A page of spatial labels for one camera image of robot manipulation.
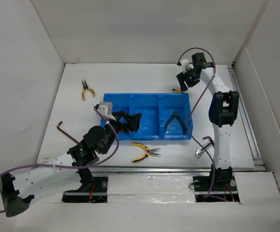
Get left brown hex key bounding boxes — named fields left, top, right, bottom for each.
left=56, top=121, right=79, bottom=144

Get brown hex key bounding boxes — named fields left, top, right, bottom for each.
left=203, top=136, right=215, bottom=148
left=56, top=121, right=79, bottom=144

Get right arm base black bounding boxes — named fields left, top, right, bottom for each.
left=189, top=176, right=240, bottom=203

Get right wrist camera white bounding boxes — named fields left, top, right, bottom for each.
left=177, top=59, right=193, bottom=73

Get blue bin middle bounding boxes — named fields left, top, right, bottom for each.
left=131, top=93, right=160, bottom=141

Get blue bin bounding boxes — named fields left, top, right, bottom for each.
left=131, top=93, right=160, bottom=141
left=159, top=93, right=193, bottom=140
left=100, top=93, right=132, bottom=141

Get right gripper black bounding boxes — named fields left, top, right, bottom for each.
left=176, top=67, right=200, bottom=92

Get right brown hex key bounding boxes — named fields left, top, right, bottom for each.
left=203, top=136, right=215, bottom=148

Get small yellow needle-nose pliers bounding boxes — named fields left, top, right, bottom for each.
left=82, top=80, right=96, bottom=101

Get dark green cutting pliers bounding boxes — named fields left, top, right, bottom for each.
left=164, top=110, right=187, bottom=135

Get aluminium rail front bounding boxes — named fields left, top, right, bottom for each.
left=37, top=164, right=266, bottom=173

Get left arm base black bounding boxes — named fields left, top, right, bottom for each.
left=62, top=176, right=108, bottom=203

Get blue bin left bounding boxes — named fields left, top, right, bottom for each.
left=100, top=93, right=132, bottom=141

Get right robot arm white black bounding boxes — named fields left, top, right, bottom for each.
left=177, top=53, right=239, bottom=190

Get silver metal tool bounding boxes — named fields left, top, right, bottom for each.
left=195, top=142, right=214, bottom=158

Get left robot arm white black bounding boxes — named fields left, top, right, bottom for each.
left=0, top=104, right=142, bottom=218

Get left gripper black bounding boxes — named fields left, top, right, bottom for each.
left=101, top=110, right=140, bottom=155

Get large yellow needle-nose pliers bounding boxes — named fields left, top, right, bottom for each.
left=131, top=143, right=161, bottom=163

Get blue bin right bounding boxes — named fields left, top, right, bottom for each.
left=159, top=93, right=193, bottom=140

